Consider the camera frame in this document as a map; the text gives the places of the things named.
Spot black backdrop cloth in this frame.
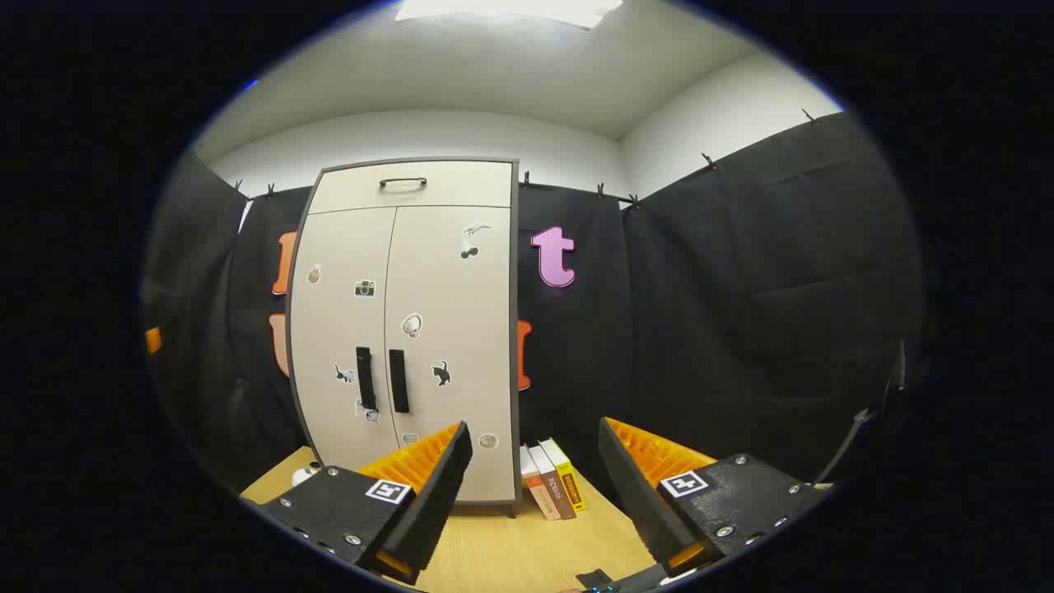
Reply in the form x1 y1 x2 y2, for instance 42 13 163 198
142 111 923 503

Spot yellow book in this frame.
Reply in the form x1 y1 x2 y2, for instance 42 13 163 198
539 438 587 513

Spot brown book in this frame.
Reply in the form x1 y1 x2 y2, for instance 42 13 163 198
529 443 577 520

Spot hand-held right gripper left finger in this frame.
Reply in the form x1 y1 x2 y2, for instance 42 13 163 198
239 420 474 587

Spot beige cabinet door headphone sticker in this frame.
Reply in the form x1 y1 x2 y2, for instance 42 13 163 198
385 206 515 503

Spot beige cabinet drawer black handle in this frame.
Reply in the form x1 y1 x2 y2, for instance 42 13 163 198
309 161 514 215

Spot beige cabinet door camera sticker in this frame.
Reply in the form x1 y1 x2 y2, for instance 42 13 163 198
290 208 398 474

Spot white and orange book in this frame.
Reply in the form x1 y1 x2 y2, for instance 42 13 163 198
520 445 561 521

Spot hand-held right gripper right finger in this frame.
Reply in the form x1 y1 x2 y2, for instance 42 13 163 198
597 416 834 577

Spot beige double-door shoe cabinet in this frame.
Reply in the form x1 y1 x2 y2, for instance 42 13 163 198
286 156 521 518

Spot ceiling light panel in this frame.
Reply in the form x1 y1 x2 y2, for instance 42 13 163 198
395 0 624 31

